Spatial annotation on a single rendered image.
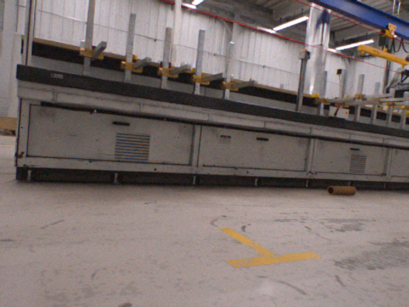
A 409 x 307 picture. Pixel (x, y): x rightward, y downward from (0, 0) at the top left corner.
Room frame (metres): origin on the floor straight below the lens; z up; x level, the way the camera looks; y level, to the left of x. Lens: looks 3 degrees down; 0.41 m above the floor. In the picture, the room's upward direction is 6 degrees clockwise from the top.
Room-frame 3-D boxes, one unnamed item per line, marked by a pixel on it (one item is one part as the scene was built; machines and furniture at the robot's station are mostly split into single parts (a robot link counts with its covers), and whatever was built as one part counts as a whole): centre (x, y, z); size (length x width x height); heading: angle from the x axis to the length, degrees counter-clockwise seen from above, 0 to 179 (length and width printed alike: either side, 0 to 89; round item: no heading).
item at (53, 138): (3.49, -0.91, 0.44); 5.10 x 0.69 x 0.87; 118
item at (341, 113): (3.00, -1.20, 0.75); 0.26 x 0.01 x 0.10; 118
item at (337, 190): (2.98, -1.31, 0.04); 0.30 x 0.08 x 0.08; 118
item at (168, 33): (2.21, 0.33, 0.88); 0.04 x 0.04 x 0.48; 28
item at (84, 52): (1.99, 0.75, 0.84); 0.14 x 0.06 x 0.05; 118
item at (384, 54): (7.39, -3.82, 2.65); 1.71 x 0.09 x 0.32; 118
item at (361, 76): (3.15, -1.44, 0.93); 0.04 x 0.04 x 0.48; 28
